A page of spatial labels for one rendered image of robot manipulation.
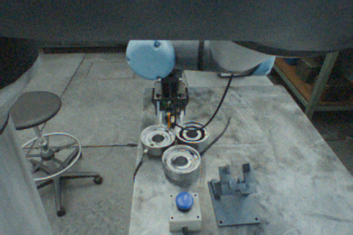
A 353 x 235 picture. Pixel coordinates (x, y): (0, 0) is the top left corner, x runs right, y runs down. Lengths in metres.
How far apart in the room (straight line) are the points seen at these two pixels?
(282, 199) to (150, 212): 0.33
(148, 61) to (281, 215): 0.49
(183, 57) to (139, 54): 0.06
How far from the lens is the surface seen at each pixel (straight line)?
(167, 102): 0.59
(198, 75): 1.45
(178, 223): 0.59
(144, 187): 0.69
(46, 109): 1.42
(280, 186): 0.74
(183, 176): 0.67
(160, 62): 0.38
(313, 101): 2.23
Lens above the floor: 1.34
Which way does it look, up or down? 38 degrees down
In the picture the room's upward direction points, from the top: straight up
